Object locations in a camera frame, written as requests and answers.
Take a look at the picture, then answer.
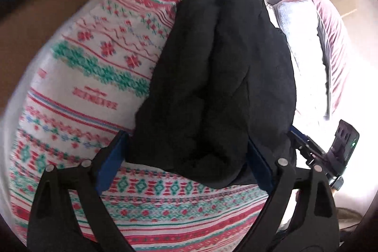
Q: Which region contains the pink quilt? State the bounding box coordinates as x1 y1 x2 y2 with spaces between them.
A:
301 0 352 118

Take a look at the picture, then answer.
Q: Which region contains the printed snowflake pattern blanket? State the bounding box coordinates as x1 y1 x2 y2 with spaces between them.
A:
6 0 284 252

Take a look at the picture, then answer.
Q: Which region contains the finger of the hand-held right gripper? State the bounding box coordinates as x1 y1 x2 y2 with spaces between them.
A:
289 126 327 170

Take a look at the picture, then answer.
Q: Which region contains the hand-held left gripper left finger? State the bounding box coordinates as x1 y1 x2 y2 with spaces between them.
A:
28 130 134 252

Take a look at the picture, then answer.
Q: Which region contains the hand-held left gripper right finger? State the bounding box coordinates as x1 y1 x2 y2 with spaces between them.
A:
236 140 340 252

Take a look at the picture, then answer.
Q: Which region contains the black coat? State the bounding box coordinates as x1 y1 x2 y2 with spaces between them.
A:
127 0 297 190

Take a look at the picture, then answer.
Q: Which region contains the light blue quilt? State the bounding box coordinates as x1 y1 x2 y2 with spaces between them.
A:
276 0 332 120

